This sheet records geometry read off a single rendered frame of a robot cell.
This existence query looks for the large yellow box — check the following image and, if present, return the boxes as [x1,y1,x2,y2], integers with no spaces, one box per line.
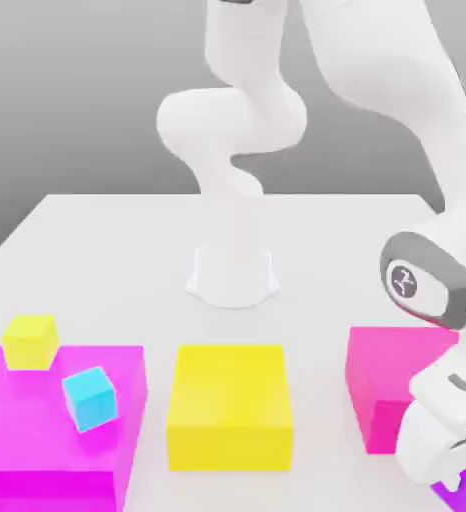
[166,344,295,473]

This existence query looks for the large magenta box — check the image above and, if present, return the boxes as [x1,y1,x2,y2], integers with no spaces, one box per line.
[0,345,149,512]

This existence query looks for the small cyan cube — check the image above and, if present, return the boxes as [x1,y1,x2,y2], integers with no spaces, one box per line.
[61,366,119,434]

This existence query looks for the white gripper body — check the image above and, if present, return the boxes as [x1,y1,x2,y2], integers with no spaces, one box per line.
[395,398,466,493]

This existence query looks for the large pink box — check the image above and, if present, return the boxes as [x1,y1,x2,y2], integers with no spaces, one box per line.
[345,326,461,456]

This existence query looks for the small yellow cube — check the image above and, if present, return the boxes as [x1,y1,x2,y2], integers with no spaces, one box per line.
[1,314,60,372]

